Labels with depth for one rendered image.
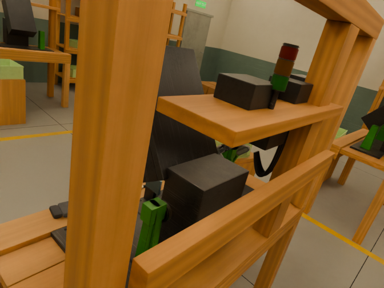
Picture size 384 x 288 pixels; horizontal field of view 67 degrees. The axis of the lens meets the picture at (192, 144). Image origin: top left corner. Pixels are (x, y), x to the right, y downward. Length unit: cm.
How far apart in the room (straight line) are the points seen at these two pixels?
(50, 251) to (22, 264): 10
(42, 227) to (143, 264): 73
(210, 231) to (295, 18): 853
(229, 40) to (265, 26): 132
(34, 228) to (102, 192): 84
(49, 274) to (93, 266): 59
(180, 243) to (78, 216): 25
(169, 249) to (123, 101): 36
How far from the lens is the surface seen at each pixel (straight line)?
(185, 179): 100
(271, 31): 933
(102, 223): 51
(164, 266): 64
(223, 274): 123
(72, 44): 662
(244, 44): 974
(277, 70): 91
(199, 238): 71
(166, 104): 74
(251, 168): 262
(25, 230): 129
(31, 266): 118
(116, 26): 39
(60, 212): 132
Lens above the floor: 172
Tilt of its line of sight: 22 degrees down
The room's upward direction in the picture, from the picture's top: 13 degrees clockwise
